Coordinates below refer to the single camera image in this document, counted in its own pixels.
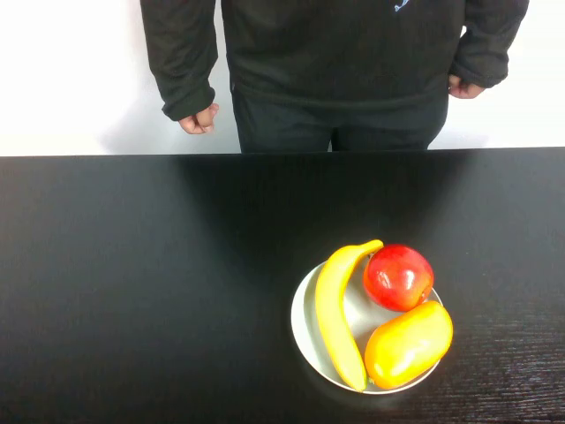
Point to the person's right hand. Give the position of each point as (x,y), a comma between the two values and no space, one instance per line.
(198,121)

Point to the person's left hand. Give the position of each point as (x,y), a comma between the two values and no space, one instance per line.
(463,89)

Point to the yellow banana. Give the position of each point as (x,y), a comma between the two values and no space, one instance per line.
(331,309)

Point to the person's right forearm black sleeve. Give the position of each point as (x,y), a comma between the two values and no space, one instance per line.
(181,57)

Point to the person's left forearm black sleeve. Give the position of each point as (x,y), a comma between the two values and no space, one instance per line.
(490,44)

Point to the person's black sweater torso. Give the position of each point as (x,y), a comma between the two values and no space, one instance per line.
(335,44)

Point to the red apple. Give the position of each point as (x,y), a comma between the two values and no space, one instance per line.
(397,278)

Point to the white round plate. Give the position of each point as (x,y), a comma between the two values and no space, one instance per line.
(362,320)

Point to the orange yellow mango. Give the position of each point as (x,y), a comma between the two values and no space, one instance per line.
(408,344)

